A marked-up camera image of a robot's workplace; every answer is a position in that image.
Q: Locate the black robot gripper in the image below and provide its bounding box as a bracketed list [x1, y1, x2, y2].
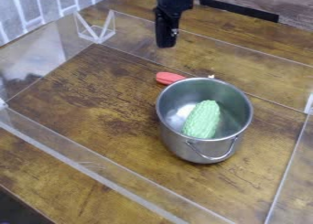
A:
[156, 0, 193, 48]

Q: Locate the orange plastic spoon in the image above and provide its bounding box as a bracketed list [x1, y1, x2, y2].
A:
[156, 72, 187, 85]

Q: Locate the silver metal pot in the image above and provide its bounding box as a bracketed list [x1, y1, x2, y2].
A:
[156, 78, 253, 164]

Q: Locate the green knitted vegetable toy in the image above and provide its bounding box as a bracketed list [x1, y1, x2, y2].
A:
[183, 100, 221, 139]

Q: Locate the clear acrylic corner bracket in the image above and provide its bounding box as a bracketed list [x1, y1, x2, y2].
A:
[74, 10, 117, 44]

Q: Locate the black strip on wall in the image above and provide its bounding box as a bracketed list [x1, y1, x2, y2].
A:
[200, 0, 279, 23]

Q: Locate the clear acrylic enclosure wall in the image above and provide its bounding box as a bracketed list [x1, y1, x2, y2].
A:
[0, 7, 313, 224]

